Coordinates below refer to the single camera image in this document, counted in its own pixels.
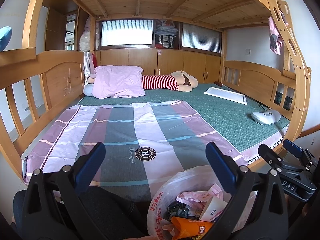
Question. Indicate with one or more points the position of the white massager device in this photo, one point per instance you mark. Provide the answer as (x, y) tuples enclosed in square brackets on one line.
[(267, 117)]

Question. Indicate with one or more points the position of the pink plastic bag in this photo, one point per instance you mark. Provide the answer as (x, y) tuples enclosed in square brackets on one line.
[(198, 199)]

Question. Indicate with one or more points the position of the pink pillow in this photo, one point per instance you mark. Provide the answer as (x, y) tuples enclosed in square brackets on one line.
[(118, 82)]

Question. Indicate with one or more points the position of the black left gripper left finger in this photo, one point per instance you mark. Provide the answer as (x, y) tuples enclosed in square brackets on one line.
[(52, 208)]

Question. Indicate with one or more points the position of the white plastic trash bag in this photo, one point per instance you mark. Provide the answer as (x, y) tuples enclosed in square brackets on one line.
[(200, 178)]

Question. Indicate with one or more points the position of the orange snack wrapper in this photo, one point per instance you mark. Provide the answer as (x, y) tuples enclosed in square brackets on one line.
[(186, 228)]

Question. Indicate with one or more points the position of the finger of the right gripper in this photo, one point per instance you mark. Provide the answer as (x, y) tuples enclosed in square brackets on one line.
[(274, 160), (305, 157)]

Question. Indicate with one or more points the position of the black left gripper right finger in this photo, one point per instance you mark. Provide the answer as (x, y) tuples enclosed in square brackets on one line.
[(257, 208)]

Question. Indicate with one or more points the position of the striped pink grey bedsheet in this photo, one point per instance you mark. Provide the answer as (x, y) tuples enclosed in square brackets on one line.
[(146, 144)]

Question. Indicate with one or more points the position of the striped plush doll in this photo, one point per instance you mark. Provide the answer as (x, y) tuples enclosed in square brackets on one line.
[(176, 81)]

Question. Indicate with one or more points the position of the white paper cup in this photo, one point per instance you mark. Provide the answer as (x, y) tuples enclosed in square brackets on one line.
[(214, 207)]

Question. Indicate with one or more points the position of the light blue pillow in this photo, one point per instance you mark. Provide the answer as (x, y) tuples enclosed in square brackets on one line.
[(88, 89)]

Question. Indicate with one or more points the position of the dark green snack wrapper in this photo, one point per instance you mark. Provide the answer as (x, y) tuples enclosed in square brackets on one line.
[(177, 209)]

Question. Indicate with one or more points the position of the pink cloth hanging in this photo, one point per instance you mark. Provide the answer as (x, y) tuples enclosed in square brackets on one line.
[(276, 41)]

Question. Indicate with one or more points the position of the wooden bunk bed frame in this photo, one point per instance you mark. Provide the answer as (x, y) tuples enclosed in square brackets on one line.
[(39, 86)]

